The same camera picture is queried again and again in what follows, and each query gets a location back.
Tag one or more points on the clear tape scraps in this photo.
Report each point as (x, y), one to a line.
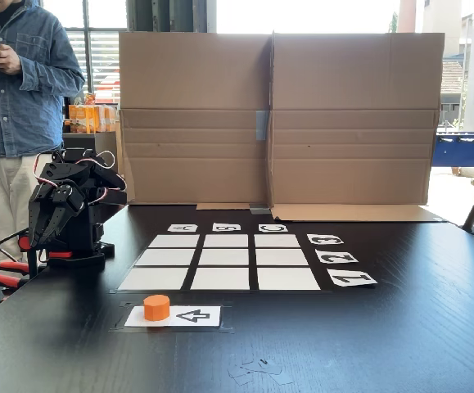
(257, 368)

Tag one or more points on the paper sheet number 3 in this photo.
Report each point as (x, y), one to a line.
(324, 239)

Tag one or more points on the pale drink carton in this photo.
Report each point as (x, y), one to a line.
(107, 118)

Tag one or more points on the white nine-square paper grid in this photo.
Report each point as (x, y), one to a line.
(224, 258)

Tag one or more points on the paper sheet letter B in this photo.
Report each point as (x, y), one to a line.
(226, 227)

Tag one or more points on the person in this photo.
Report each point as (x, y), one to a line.
(23, 106)

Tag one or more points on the paper sheet number 2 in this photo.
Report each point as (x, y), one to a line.
(337, 257)

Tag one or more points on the paper sheet letter A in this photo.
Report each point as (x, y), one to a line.
(182, 228)

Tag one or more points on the white arrow paper sheet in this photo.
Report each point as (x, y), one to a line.
(204, 316)

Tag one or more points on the grey tape strip on cardboard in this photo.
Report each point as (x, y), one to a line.
(262, 125)

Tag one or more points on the round orange token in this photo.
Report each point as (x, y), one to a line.
(156, 309)

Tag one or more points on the grey tape strip on table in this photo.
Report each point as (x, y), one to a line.
(260, 210)

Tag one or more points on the blue foosball table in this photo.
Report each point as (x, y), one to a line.
(461, 149)

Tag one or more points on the paper sheet letter C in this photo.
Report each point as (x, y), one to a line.
(272, 228)

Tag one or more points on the brown cardboard wall panel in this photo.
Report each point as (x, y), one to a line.
(191, 123)
(355, 123)

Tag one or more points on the red black bar clamp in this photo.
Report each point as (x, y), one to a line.
(60, 254)

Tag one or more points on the person's left hand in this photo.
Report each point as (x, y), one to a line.
(9, 59)

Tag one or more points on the paper sheet number 1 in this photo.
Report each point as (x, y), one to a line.
(351, 278)

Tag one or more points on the orange drink carton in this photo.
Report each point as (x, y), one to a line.
(83, 118)

